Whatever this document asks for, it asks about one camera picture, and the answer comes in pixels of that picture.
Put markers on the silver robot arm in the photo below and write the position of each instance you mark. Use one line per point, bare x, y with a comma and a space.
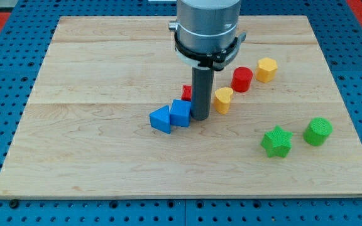
205, 33

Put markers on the red star block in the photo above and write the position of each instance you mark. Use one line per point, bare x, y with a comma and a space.
186, 93

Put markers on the yellow heart block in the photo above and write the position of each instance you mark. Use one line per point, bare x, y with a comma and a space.
222, 99

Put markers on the green star block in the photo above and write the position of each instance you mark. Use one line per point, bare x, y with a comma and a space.
277, 142

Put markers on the blue cube block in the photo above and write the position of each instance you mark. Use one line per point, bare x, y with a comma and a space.
180, 113

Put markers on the blue triangle block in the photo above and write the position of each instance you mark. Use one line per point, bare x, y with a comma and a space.
160, 119

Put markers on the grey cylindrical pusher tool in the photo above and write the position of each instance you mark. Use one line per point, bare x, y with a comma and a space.
202, 81

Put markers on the red cylinder block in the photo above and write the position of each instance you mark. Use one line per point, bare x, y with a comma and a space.
241, 80

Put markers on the yellow hexagon block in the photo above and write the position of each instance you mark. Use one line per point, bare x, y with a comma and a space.
266, 69

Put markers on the wooden board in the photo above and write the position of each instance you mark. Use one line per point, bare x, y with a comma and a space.
85, 131

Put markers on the green cylinder block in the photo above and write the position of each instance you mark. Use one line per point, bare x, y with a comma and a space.
317, 131

